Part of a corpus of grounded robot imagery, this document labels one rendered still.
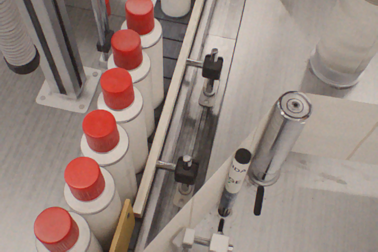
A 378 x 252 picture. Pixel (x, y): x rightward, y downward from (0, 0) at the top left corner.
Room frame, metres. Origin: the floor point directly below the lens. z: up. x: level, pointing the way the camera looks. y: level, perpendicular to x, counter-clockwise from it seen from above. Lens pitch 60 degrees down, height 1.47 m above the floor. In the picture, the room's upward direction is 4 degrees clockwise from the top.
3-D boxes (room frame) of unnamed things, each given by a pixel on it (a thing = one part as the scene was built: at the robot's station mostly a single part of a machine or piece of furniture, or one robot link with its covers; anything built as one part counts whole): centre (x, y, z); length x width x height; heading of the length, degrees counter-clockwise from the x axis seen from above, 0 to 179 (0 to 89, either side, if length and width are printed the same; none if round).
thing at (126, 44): (0.30, 0.07, 0.98); 0.05 x 0.05 x 0.20
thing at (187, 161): (0.23, 0.01, 0.89); 0.06 x 0.03 x 0.12; 80
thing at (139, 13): (0.35, 0.06, 0.98); 0.05 x 0.05 x 0.20
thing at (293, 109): (0.25, -0.11, 0.97); 0.05 x 0.05 x 0.19
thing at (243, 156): (0.19, -0.06, 0.97); 0.02 x 0.02 x 0.19
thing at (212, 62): (0.40, -0.03, 0.89); 0.03 x 0.03 x 0.12; 80
